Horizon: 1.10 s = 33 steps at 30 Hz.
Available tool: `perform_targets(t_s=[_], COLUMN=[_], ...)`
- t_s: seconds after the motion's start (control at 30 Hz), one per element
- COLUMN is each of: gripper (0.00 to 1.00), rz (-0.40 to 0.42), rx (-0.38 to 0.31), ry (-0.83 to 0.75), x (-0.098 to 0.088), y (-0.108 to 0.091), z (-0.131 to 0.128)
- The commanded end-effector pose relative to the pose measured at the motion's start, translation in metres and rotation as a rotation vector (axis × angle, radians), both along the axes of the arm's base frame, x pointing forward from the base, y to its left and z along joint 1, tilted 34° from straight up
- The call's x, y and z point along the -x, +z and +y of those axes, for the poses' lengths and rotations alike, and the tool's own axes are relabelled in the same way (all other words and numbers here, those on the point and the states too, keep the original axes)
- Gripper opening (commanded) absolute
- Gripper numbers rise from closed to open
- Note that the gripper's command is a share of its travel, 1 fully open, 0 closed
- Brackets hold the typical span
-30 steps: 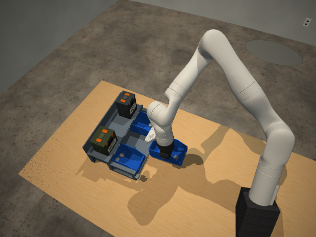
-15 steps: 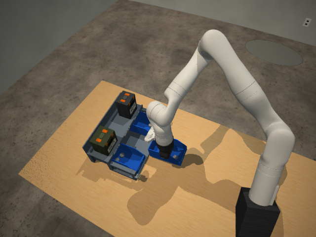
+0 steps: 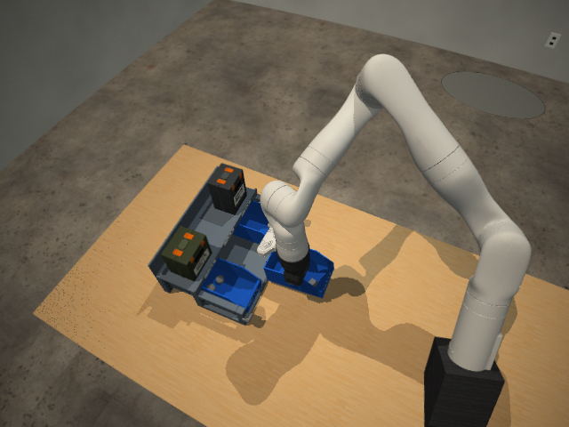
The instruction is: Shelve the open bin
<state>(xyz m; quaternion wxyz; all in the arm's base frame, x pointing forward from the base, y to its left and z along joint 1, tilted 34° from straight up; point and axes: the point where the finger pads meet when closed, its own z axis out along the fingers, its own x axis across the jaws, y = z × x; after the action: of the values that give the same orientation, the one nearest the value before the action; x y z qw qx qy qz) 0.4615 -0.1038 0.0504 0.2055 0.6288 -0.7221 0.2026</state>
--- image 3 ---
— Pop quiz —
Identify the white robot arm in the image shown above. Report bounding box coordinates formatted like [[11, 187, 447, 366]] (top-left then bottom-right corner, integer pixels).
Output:
[[260, 54, 532, 371]]

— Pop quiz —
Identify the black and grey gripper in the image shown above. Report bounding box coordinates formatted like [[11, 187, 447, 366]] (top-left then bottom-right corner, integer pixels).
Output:
[[257, 226, 310, 286]]

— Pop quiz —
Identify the blue bin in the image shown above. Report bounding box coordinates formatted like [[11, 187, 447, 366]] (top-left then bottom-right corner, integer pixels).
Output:
[[232, 200, 268, 244], [200, 257, 260, 312], [263, 249, 333, 298]]

